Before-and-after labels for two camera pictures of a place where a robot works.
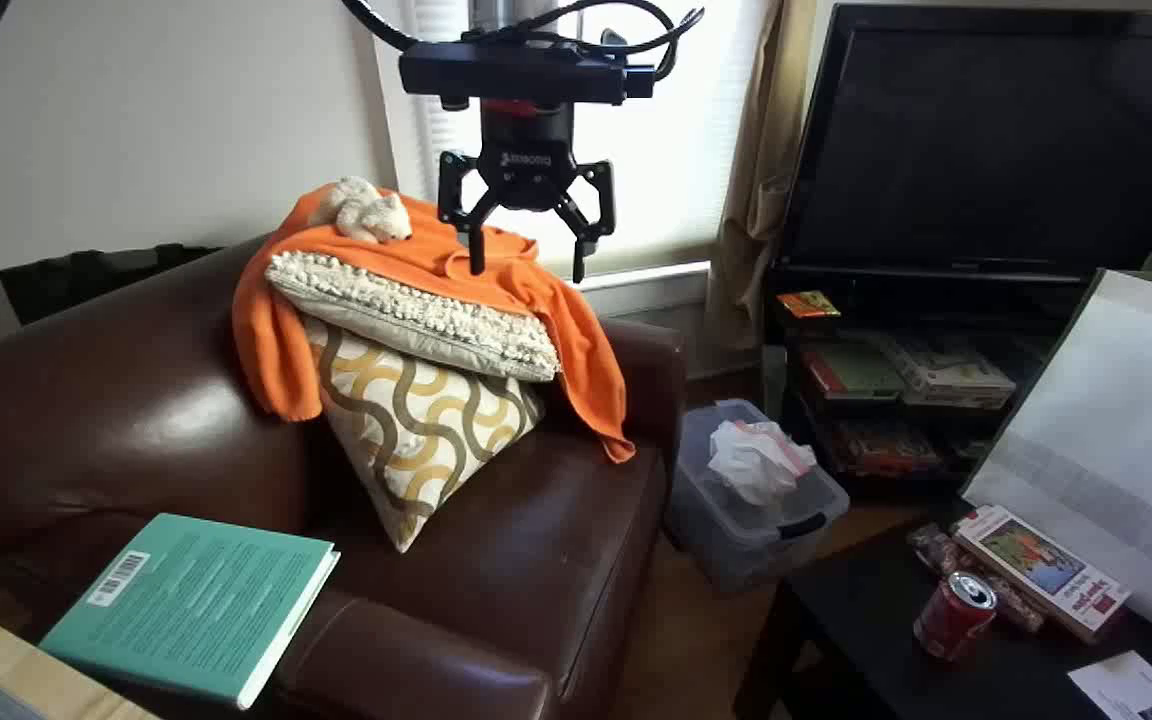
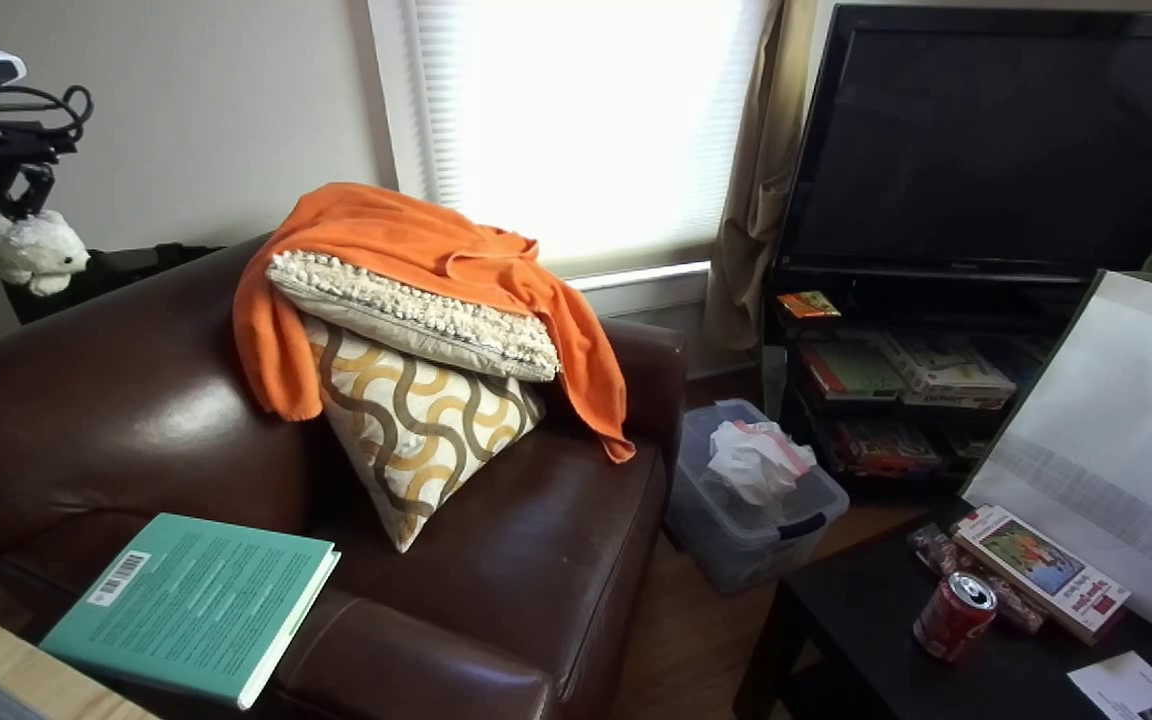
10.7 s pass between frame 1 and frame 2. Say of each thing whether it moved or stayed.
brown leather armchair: stayed
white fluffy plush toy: moved
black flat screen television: stayed
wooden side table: stayed
